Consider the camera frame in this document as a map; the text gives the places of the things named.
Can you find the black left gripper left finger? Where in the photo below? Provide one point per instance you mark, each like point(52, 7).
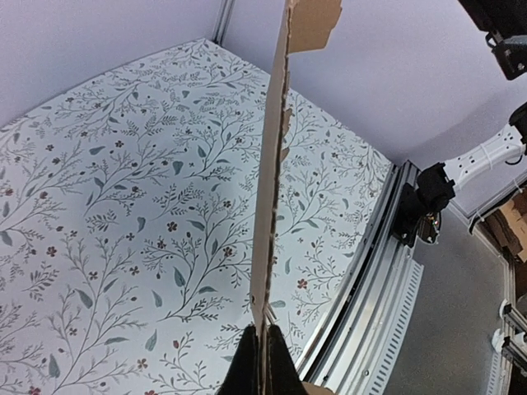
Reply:
point(242, 375)

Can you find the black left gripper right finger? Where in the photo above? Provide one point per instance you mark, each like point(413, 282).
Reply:
point(282, 376)

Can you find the brown cardboard box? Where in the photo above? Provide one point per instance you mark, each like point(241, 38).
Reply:
point(306, 26)

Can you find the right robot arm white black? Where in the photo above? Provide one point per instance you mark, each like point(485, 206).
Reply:
point(486, 151)

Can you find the floral patterned table mat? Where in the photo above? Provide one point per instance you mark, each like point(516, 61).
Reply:
point(127, 212)

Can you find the cardboard boxes stack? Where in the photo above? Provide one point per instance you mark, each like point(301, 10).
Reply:
point(507, 224)

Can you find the curved aluminium rail base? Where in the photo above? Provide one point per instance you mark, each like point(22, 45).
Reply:
point(357, 342)

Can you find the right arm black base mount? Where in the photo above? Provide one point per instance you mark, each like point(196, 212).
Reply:
point(418, 216)

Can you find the left aluminium corner post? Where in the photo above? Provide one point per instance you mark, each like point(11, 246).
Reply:
point(223, 21)

